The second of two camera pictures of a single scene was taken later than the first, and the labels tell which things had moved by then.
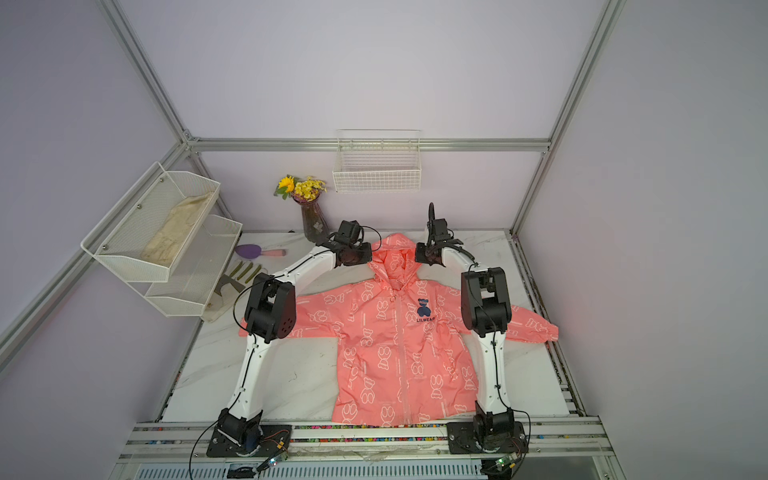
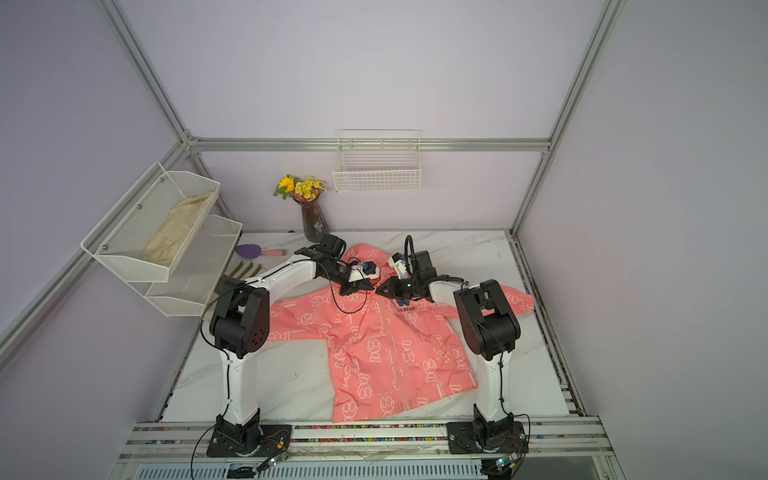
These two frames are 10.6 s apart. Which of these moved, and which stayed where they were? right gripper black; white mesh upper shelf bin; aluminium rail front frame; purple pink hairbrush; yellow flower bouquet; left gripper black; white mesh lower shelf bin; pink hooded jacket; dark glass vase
Moved: right gripper black; pink hooded jacket; left gripper black
Stayed: yellow flower bouquet; aluminium rail front frame; dark glass vase; white mesh lower shelf bin; white mesh upper shelf bin; purple pink hairbrush
